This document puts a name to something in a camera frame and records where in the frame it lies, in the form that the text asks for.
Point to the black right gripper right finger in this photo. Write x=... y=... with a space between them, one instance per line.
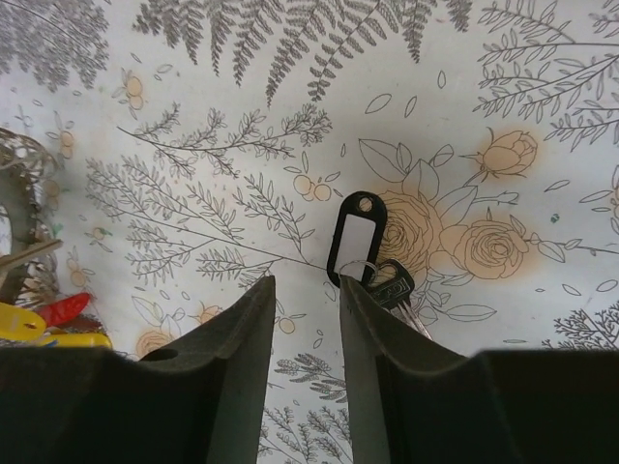
x=411 y=400

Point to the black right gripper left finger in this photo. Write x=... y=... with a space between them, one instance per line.
x=197 y=399

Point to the red key tag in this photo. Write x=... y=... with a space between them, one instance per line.
x=65 y=310

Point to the black key tag with key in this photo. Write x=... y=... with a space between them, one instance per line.
x=361 y=222

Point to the yellow key tag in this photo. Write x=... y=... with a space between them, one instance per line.
x=26 y=326

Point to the floral patterned table mat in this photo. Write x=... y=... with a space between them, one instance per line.
x=205 y=144

